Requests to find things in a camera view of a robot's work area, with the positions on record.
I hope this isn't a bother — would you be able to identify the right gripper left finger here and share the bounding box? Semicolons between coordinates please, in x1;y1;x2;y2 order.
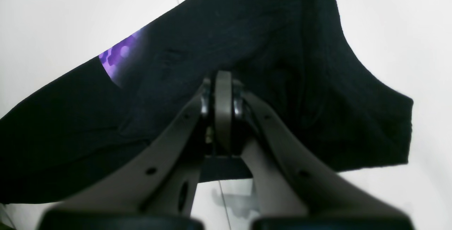
39;71;233;230

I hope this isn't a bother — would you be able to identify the black T-shirt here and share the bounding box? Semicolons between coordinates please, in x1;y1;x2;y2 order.
0;0;414;205

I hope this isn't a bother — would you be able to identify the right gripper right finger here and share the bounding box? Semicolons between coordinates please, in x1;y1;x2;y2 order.
232;80;414;230

